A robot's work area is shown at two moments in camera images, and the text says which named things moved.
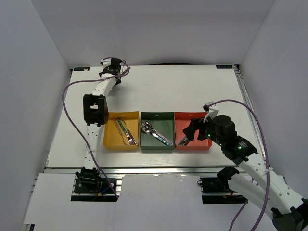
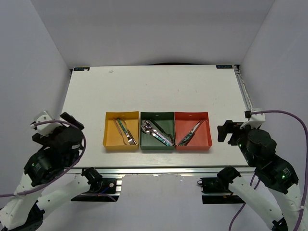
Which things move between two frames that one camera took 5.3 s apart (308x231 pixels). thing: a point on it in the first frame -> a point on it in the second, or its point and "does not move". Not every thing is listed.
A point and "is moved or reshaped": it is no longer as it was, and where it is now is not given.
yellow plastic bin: (113, 139) does not move
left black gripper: (117, 83) -> (48, 139)
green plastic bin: (163, 123) does not move
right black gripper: (195, 124) -> (229, 127)
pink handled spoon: (148, 125) does not move
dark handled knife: (186, 143) is moved or reshaped
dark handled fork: (132, 137) does not move
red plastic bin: (182, 119) does not move
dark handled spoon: (124, 69) -> (171, 138)
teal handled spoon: (146, 129) does not move
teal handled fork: (130, 139) does not move
